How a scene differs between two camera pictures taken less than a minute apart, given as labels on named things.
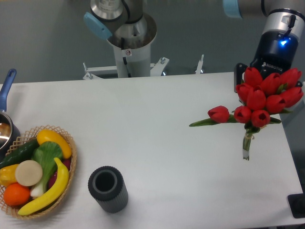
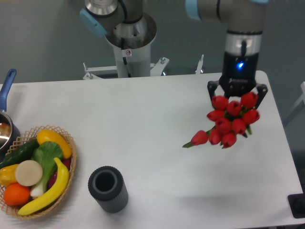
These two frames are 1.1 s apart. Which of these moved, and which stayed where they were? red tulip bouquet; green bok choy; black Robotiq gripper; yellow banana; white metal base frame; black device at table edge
Moved: black Robotiq gripper; red tulip bouquet
Stayed: green bok choy; black device at table edge; white metal base frame; yellow banana
